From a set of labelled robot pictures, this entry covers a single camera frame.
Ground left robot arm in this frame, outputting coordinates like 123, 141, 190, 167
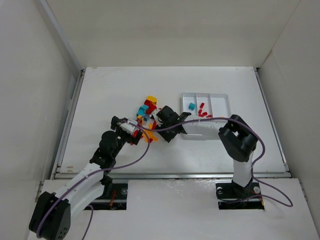
28, 116, 146, 240

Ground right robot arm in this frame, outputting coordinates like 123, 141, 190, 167
151, 106, 258, 188

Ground red round lego piece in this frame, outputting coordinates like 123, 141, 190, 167
132, 130, 143, 138

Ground large teal lego assembly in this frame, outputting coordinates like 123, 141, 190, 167
136, 104, 149, 121

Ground large red lego assembly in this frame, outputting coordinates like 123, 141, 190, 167
144, 99, 157, 115

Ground teal lego in tray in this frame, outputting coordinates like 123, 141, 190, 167
188, 102, 196, 111

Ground white divided tray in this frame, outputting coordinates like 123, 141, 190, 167
181, 92, 232, 141

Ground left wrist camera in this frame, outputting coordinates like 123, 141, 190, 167
120, 118, 140, 136

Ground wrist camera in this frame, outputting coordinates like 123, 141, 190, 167
150, 108, 163, 126
120, 118, 140, 136

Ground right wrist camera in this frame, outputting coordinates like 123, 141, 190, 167
150, 108, 163, 126

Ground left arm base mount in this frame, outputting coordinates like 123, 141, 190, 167
98, 176, 128, 211

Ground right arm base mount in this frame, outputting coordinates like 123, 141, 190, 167
215, 181, 265, 210

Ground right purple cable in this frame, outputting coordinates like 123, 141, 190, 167
136, 114, 294, 208

